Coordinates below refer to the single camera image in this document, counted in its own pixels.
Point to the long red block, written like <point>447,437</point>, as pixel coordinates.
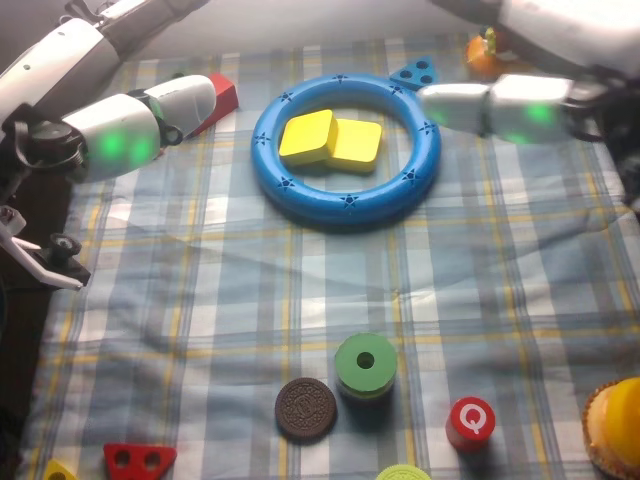
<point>225,97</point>

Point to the red cylinder with letter Q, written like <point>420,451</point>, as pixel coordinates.
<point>471,420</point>

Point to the orange toy cupcake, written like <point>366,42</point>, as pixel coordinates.
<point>617,430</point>

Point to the yellow block with hole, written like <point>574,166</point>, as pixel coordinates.
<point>59,472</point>

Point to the chocolate sandwich cookie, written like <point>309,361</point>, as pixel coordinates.
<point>306,409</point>

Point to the black clamp with knob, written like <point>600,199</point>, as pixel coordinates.
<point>64,247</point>

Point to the blue triangle block with holes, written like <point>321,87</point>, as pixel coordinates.
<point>415,75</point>

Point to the green cylinder block with hole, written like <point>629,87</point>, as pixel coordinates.
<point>350,372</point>

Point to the green sandwich cookie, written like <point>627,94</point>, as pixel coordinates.
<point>402,473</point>

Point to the red triangle block with holes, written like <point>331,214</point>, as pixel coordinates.
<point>137,462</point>

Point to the blue checked table cloth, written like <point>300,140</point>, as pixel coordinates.
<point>225,300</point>

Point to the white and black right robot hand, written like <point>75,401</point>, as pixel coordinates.
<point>457,107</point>

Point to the white bracket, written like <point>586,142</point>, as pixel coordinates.
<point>30,262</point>

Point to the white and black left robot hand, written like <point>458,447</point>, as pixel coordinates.
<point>187,102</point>

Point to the orange and green small toy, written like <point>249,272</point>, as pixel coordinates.
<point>481,55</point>

